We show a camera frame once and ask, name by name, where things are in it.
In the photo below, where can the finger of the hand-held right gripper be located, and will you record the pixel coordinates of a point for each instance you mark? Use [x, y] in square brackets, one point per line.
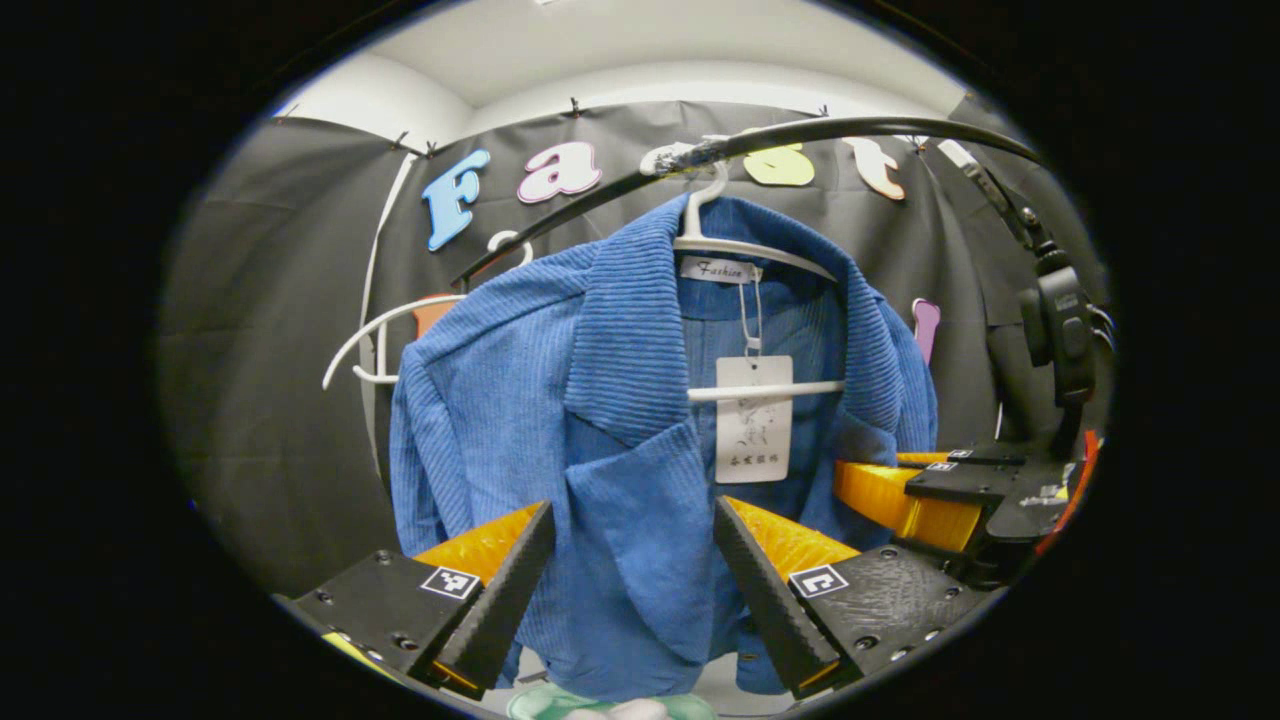
[980, 457]
[900, 500]

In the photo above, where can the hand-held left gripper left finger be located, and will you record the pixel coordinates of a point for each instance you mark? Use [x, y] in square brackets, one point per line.
[500, 610]

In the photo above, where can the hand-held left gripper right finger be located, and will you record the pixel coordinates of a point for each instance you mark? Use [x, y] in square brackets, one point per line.
[770, 610]

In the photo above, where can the green laundry hamper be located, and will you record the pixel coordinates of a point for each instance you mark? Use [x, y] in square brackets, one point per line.
[690, 708]

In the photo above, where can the white plastic hanger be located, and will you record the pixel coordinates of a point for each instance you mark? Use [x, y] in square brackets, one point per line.
[820, 387]
[381, 350]

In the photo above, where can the black clothes rack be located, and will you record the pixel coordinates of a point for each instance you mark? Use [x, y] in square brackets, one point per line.
[860, 126]

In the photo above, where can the white paper hang tag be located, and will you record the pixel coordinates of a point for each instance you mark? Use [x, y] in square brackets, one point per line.
[753, 430]

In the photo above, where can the black backdrop cloth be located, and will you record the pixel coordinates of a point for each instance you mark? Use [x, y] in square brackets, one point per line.
[280, 400]

